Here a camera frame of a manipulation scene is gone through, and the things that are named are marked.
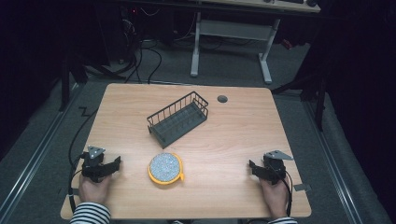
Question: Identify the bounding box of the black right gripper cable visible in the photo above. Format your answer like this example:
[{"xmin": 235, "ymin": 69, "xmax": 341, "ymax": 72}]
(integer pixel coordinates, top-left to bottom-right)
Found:
[{"xmin": 274, "ymin": 166, "xmax": 295, "ymax": 218}]

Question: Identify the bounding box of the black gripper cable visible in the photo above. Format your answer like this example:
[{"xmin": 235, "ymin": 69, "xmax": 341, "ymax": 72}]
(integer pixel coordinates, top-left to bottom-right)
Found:
[
  {"xmin": 67, "ymin": 106, "xmax": 99, "ymax": 216},
  {"xmin": 274, "ymin": 166, "xmax": 295, "ymax": 218}
]

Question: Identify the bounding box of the round yellow speckled-lid container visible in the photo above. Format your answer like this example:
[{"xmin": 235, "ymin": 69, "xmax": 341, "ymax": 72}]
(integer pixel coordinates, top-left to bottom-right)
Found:
[{"xmin": 147, "ymin": 151, "xmax": 186, "ymax": 187}]

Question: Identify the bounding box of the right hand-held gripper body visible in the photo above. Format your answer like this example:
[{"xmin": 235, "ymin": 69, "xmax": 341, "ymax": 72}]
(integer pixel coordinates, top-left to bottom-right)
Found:
[{"xmin": 262, "ymin": 149, "xmax": 294, "ymax": 187}]

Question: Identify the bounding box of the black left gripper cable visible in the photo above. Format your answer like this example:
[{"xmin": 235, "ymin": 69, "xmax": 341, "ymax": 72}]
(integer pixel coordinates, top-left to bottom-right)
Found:
[{"xmin": 67, "ymin": 106, "xmax": 99, "ymax": 216}]

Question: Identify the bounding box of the dark grey wire basket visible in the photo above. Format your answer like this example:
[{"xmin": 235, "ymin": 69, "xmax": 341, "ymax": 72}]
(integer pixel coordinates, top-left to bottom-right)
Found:
[{"xmin": 146, "ymin": 91, "xmax": 210, "ymax": 150}]

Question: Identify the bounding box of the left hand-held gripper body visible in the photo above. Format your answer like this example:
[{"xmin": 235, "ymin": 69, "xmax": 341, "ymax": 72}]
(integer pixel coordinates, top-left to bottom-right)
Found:
[{"xmin": 80, "ymin": 145, "xmax": 107, "ymax": 184}]

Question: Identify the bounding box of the black floor cables bundle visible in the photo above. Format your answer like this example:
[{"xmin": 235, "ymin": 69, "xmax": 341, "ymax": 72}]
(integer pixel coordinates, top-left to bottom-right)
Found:
[{"xmin": 120, "ymin": 8, "xmax": 163, "ymax": 85}]

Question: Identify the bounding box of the black metal stand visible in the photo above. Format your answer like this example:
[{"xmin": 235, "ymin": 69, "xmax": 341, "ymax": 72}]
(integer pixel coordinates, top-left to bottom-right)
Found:
[
  {"xmin": 57, "ymin": 52, "xmax": 125, "ymax": 113},
  {"xmin": 271, "ymin": 46, "xmax": 331, "ymax": 132}
]

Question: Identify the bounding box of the metal floor rail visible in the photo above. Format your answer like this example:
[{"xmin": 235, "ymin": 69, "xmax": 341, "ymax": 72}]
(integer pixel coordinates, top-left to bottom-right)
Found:
[
  {"xmin": 303, "ymin": 99, "xmax": 365, "ymax": 224},
  {"xmin": 0, "ymin": 82, "xmax": 82, "ymax": 218}
]

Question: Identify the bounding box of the white-framed desk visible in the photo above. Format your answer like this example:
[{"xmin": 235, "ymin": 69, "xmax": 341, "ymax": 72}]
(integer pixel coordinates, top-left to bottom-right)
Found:
[{"xmin": 189, "ymin": 0, "xmax": 322, "ymax": 86}]

